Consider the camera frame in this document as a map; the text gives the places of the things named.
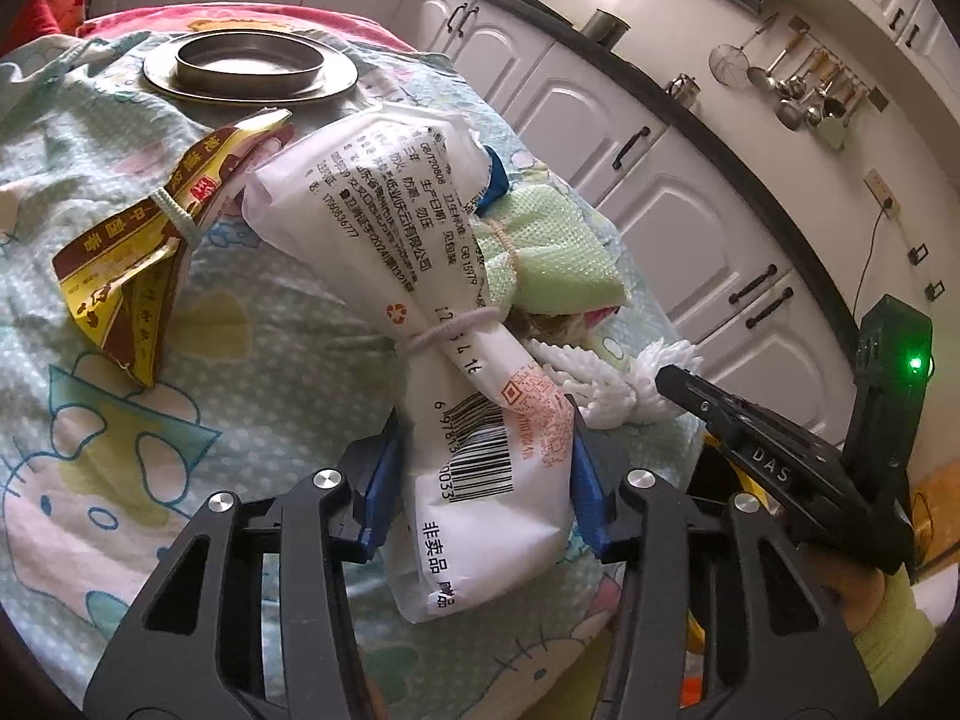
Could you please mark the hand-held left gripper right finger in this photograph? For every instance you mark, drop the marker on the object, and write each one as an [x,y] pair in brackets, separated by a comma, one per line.
[589,496]

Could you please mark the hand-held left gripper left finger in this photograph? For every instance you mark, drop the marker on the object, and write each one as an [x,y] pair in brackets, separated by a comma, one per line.
[379,481]

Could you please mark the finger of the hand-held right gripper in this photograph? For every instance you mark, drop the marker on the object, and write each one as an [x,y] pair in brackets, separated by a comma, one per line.
[739,435]

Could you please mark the white foam net sleeve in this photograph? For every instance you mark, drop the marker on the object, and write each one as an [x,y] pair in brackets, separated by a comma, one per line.
[600,382]

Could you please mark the white plastic tissue package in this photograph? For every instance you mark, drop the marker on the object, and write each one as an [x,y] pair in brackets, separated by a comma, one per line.
[390,240]

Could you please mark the green mesh cloth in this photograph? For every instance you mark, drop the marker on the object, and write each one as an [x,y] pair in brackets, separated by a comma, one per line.
[555,247]

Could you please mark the person's right forearm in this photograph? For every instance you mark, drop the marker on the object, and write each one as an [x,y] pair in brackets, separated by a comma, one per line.
[900,637]

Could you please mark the person's right hand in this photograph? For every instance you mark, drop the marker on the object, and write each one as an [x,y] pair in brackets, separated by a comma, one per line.
[844,589]

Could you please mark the brown crumpled wrapper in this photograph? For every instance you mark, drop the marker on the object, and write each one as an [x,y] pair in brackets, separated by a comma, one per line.
[547,328]

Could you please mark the printed cartoon blanket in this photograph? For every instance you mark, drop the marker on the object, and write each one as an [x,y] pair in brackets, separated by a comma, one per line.
[285,330]

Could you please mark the pale green hanging holder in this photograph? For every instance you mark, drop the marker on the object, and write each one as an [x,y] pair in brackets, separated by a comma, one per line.
[830,133]

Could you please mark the blue plastic wrapper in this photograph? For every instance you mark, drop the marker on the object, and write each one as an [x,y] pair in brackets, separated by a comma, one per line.
[495,180]

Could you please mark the row of hanging metal utensils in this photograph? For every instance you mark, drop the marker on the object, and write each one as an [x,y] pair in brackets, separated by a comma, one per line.
[791,109]

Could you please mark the black kitchen countertop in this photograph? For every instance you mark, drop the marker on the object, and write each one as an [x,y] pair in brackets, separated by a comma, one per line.
[675,101]

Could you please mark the yellow brown snack wrapper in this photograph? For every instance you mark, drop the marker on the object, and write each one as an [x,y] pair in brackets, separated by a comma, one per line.
[112,270]

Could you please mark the white base cabinets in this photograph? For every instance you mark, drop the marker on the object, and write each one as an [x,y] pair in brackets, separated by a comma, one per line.
[600,120]

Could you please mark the small metal kettle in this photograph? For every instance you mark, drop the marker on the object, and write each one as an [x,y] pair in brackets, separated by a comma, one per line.
[684,92]

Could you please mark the metal cup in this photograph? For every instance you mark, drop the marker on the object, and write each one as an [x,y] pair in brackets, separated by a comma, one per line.
[604,26]

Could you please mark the round metal plate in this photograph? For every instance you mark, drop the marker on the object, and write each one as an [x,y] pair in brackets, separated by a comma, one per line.
[161,81]

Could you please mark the red quilt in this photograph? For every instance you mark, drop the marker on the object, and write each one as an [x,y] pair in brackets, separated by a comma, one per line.
[352,24]

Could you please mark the red printed cloth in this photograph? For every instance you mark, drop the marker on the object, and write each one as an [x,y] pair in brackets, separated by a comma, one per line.
[41,11]

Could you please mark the small black wall socket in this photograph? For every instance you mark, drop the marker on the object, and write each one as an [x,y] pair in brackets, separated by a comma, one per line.
[916,253]
[934,290]

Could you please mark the wall power outlet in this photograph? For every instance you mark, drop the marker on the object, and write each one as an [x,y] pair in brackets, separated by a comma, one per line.
[879,191]

